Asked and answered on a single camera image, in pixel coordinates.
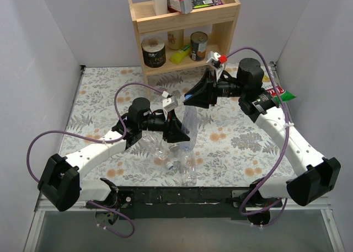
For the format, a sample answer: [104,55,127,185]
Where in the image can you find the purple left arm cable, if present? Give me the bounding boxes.
[26,82,166,238]

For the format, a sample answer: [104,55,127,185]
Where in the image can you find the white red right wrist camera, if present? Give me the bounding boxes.
[206,51,227,80]

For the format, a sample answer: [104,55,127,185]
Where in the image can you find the white tall bottle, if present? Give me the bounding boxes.
[152,0,168,15]

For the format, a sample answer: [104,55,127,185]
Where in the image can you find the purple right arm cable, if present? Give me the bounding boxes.
[227,46,291,227]

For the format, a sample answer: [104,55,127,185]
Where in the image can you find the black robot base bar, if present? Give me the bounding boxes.
[85,178,285,226]

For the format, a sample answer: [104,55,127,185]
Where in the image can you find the crushed clear bottle blue-white cap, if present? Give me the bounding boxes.
[139,132,174,170]

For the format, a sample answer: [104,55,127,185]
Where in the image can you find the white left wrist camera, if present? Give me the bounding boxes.
[162,91,178,119]

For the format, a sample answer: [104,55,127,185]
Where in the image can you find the red grey carton box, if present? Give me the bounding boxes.
[167,0,192,14]

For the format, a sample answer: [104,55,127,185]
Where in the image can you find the black wrapped paper roll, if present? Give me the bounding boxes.
[141,36,166,68]

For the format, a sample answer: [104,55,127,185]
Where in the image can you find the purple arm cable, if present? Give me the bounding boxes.
[227,46,291,227]
[26,82,166,238]

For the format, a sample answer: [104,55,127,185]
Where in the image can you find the clear bottle with white cap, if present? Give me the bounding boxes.
[179,151,197,186]

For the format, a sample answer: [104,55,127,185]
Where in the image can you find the cream cylindrical jar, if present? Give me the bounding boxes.
[167,29,184,50]

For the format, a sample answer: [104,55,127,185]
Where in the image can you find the green white chips bag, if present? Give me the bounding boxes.
[263,74,296,103]

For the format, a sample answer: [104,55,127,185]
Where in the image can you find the tin food can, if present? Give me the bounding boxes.
[190,31,208,61]

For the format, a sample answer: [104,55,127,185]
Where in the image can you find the clear bottle with blue cap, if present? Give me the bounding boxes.
[180,105,198,152]

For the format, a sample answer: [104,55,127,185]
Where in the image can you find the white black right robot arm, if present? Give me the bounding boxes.
[184,58,341,207]

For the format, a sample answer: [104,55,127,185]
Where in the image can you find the clear bottle with silver cap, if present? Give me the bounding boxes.
[165,142,180,152]

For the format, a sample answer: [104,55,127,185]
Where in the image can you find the yellow green packet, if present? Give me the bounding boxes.
[170,43,190,65]

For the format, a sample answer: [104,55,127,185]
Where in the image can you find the floral patterned table mat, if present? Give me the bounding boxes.
[60,67,280,187]

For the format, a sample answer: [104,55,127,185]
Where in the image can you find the wooden two-tier shelf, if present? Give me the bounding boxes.
[128,0,240,83]

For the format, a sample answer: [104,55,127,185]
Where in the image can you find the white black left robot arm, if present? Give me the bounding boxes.
[38,96,190,212]

